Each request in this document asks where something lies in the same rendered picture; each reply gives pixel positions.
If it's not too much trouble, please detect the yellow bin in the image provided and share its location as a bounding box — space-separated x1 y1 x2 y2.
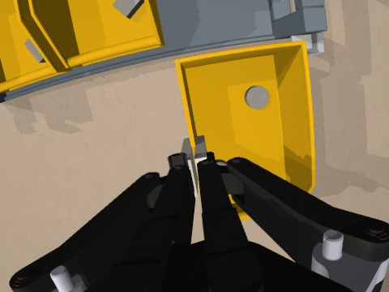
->
175 41 315 193
0 0 73 93
28 0 165 68

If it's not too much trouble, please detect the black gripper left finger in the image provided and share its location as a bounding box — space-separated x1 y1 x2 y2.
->
9 138 198 292

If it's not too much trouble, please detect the dark grey metal shelf rack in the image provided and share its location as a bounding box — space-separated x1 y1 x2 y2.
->
0 0 327 103

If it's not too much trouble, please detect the grey steel disc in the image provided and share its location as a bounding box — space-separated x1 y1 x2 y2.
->
245 86 269 110
216 159 227 165

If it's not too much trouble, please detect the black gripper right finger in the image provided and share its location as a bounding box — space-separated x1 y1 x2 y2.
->
194 135 389 292

